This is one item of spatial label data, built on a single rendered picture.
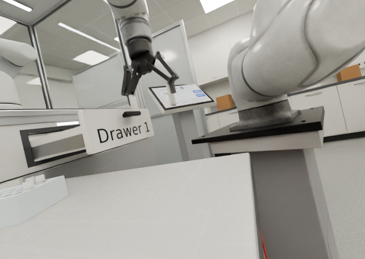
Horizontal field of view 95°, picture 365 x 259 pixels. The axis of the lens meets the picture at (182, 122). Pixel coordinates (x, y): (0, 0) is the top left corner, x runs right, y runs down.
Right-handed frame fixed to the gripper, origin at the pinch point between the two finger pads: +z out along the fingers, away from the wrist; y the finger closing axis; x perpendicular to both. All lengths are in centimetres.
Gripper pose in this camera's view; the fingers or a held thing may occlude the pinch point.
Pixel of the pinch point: (153, 107)
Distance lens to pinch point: 53.6
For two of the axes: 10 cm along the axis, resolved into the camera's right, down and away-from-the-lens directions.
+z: 2.3, 9.7, 0.0
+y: -9.1, 2.1, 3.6
